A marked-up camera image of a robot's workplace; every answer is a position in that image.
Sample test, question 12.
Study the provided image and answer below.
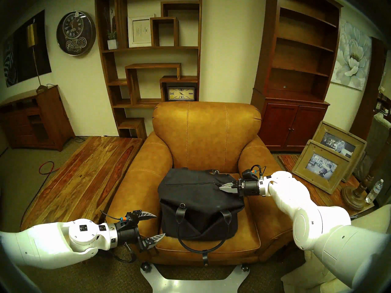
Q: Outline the clear plastic water bottle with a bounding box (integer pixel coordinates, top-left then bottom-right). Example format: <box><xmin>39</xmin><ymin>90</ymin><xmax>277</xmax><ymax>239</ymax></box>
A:
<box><xmin>365</xmin><ymin>179</ymin><xmax>384</xmax><ymax>204</ymax></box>

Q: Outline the white framed certificate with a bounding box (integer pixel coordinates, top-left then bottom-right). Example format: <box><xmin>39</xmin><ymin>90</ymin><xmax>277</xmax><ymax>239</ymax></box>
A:
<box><xmin>128</xmin><ymin>16</ymin><xmax>153</xmax><ymax>48</ymax></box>

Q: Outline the cherry wood bookcase cabinet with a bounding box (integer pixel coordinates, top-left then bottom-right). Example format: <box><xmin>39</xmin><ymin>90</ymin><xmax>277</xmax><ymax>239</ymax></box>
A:
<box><xmin>250</xmin><ymin>0</ymin><xmax>343</xmax><ymax>152</ymax></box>

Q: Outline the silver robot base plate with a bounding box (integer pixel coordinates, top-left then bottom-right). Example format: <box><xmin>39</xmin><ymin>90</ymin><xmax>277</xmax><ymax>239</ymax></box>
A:
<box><xmin>141</xmin><ymin>263</ymin><xmax>251</xmax><ymax>293</ymax></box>

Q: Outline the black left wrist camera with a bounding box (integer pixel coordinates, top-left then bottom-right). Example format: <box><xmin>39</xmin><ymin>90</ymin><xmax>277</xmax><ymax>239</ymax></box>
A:
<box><xmin>121</xmin><ymin>212</ymin><xmax>139</xmax><ymax>225</ymax></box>

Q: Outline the small rustic wooden picture frame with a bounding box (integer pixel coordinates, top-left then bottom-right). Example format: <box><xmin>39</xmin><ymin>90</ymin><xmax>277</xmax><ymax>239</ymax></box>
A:
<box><xmin>292</xmin><ymin>139</ymin><xmax>352</xmax><ymax>194</ymax></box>

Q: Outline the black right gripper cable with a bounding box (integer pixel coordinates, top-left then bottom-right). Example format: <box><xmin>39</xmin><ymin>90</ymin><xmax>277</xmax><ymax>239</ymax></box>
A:
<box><xmin>250</xmin><ymin>165</ymin><xmax>267</xmax><ymax>181</ymax></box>

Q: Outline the rectangular mantel clock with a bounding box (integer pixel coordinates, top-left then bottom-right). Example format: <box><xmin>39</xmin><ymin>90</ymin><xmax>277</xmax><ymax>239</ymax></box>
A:
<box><xmin>166</xmin><ymin>87</ymin><xmax>196</xmax><ymax>101</ymax></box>

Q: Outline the round black wall clock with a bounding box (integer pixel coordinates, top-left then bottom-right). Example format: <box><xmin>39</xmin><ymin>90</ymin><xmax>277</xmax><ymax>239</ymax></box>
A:
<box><xmin>56</xmin><ymin>11</ymin><xmax>96</xmax><ymax>56</ymax></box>

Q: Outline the open wooden shelf unit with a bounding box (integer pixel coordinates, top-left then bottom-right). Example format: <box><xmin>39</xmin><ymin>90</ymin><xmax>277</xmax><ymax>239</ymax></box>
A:
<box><xmin>95</xmin><ymin>0</ymin><xmax>203</xmax><ymax>141</ymax></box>

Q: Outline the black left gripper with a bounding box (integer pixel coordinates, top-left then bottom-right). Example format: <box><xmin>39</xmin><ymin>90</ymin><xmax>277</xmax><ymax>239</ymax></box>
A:
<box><xmin>115</xmin><ymin>211</ymin><xmax>166</xmax><ymax>250</ymax></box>

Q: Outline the dark zebra wall art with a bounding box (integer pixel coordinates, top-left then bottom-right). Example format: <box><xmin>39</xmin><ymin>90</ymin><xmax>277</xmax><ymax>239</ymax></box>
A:
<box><xmin>2</xmin><ymin>10</ymin><xmax>52</xmax><ymax>88</ymax></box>

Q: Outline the striped wood coffee table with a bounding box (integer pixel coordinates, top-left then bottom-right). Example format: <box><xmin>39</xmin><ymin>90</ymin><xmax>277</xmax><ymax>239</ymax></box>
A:
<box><xmin>20</xmin><ymin>136</ymin><xmax>143</xmax><ymax>232</ymax></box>

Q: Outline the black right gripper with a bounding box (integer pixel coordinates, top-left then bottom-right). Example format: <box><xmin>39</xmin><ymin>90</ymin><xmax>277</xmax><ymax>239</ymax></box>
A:
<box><xmin>219</xmin><ymin>179</ymin><xmax>261</xmax><ymax>196</ymax></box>

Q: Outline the large rustic wooden picture frame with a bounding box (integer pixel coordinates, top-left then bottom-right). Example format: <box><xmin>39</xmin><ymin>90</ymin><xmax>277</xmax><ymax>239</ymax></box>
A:
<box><xmin>312</xmin><ymin>121</ymin><xmax>367</xmax><ymax>183</ymax></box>

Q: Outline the red floor cable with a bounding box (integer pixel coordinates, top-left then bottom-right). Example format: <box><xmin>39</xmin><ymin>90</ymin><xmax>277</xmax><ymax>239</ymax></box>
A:
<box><xmin>39</xmin><ymin>161</ymin><xmax>60</xmax><ymax>175</ymax></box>

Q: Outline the tan leather armchair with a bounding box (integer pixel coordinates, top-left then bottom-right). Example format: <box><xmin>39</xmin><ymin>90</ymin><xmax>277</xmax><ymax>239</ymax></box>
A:
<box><xmin>104</xmin><ymin>101</ymin><xmax>301</xmax><ymax>267</ymax></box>

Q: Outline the white flower painting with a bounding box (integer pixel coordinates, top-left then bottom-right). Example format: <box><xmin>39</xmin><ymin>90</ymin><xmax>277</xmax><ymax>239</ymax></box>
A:
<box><xmin>331</xmin><ymin>19</ymin><xmax>372</xmax><ymax>91</ymax></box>

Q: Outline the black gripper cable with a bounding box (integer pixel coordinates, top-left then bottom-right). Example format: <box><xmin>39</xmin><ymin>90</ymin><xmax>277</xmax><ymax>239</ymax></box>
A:
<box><xmin>250</xmin><ymin>165</ymin><xmax>267</xmax><ymax>181</ymax></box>
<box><xmin>100</xmin><ymin>211</ymin><xmax>137</xmax><ymax>263</ymax></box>

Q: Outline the grey upholstered chair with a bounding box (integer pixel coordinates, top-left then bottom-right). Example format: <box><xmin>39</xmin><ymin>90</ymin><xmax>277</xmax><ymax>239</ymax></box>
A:
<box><xmin>364</xmin><ymin>112</ymin><xmax>391</xmax><ymax>180</ymax></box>

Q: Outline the dark wooden sideboard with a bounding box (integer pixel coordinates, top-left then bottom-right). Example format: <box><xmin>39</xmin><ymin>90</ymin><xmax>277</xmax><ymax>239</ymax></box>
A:
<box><xmin>0</xmin><ymin>85</ymin><xmax>75</xmax><ymax>152</ymax></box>

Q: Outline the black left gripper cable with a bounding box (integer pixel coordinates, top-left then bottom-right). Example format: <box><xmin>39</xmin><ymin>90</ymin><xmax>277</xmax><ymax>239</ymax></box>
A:
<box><xmin>100</xmin><ymin>211</ymin><xmax>137</xmax><ymax>263</ymax></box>

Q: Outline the black zipper fabric bag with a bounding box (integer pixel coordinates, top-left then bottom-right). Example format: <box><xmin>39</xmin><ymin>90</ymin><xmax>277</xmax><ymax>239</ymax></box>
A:
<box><xmin>157</xmin><ymin>167</ymin><xmax>245</xmax><ymax>267</ymax></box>

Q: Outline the small potted plant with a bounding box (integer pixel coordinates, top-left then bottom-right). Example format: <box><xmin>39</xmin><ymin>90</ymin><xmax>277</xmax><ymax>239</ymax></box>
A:
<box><xmin>105</xmin><ymin>9</ymin><xmax>119</xmax><ymax>50</ymax></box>

